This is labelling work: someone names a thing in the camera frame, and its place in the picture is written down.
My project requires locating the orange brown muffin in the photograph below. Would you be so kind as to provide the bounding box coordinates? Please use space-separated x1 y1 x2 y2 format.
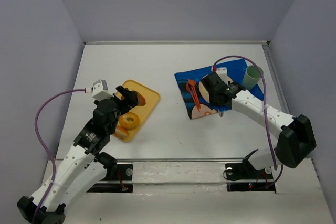
133 91 146 106

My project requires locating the glazed ring donut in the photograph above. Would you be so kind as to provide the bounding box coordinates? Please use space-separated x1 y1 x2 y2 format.
119 112 140 130

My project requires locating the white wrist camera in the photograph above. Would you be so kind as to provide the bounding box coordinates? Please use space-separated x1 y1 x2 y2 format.
216 67 228 82
92 79 112 101

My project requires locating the orange plastic spoon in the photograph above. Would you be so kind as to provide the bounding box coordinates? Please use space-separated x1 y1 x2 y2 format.
186 79 202 109

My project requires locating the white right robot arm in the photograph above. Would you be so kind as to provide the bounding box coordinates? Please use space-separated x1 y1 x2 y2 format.
201 72 317 181

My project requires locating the pink round bun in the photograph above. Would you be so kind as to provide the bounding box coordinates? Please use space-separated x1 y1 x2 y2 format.
114 126 129 140

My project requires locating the light green cup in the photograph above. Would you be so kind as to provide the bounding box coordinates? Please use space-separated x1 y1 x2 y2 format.
242 65 263 90

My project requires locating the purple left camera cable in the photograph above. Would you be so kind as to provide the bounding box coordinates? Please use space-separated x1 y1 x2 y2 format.
31 88 91 224

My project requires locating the beige bird plate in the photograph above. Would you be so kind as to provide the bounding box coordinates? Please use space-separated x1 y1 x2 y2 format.
198 75 233 103

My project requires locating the blue patterned placemat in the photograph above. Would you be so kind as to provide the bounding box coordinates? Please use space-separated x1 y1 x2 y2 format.
174 59 248 120

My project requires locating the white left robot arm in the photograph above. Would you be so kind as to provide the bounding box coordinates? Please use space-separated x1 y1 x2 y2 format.
17 84 145 223

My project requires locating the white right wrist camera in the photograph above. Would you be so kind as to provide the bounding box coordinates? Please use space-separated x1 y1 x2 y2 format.
216 67 228 82

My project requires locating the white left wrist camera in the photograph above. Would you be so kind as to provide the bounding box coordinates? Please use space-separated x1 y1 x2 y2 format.
92 79 112 101

